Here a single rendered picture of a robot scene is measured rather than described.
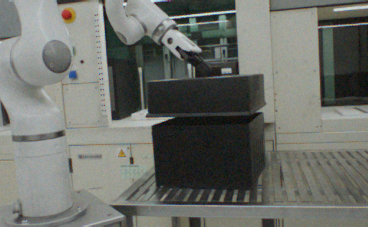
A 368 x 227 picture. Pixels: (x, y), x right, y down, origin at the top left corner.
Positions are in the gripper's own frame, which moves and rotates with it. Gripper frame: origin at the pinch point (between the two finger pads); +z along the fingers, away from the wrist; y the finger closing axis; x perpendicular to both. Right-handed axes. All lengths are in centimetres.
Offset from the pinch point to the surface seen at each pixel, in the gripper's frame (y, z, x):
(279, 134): 38.0, 30.4, 6.8
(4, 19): 21, -88, 48
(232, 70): 86, -7, 8
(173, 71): 118, -41, 39
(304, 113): 39, 31, -5
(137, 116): 48, -21, 48
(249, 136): -12.7, 23.0, 2.3
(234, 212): -25.3, 32.8, 14.8
